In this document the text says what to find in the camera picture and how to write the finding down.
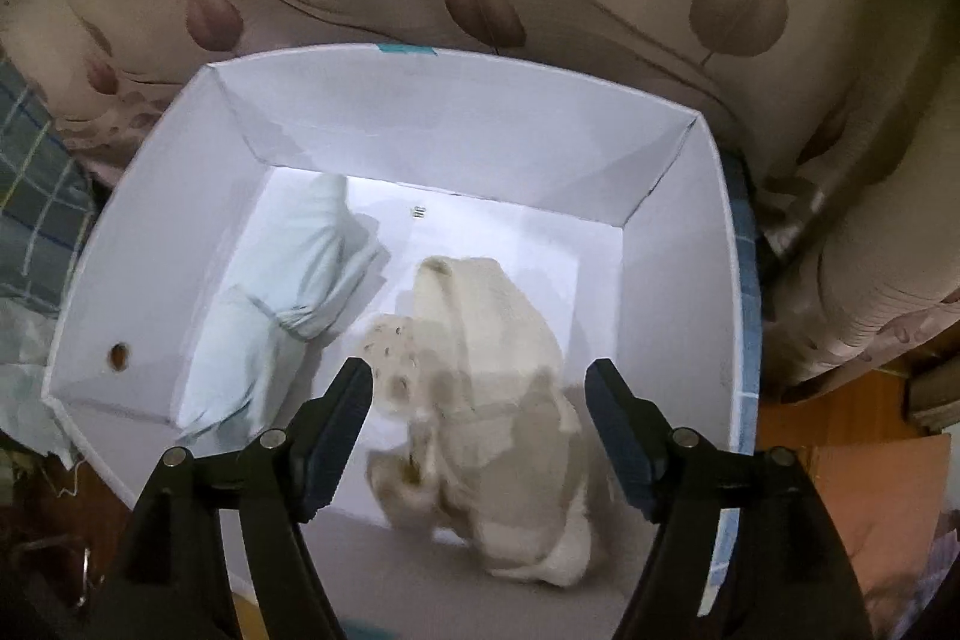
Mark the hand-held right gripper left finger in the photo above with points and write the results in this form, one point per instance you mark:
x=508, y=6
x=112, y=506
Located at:
x=341, y=430

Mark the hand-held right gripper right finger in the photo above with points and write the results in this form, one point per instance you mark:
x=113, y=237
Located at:
x=622, y=437

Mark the light blue underwear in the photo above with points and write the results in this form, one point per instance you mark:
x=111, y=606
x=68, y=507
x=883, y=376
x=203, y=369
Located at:
x=255, y=340

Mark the cream underwear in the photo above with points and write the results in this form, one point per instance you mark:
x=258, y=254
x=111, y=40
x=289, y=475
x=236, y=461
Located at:
x=495, y=385

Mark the white cardboard box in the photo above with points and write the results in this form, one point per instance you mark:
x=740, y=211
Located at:
x=487, y=130

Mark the blue checked cloth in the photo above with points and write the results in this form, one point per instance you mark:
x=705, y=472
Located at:
x=750, y=310

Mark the brown cardboard box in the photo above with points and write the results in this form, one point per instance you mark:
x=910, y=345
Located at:
x=847, y=497

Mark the white crumpled cloth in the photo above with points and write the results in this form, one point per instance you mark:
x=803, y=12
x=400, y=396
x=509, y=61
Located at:
x=22, y=385

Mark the grey plaid cloth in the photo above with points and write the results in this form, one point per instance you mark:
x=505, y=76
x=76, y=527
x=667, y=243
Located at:
x=37, y=190

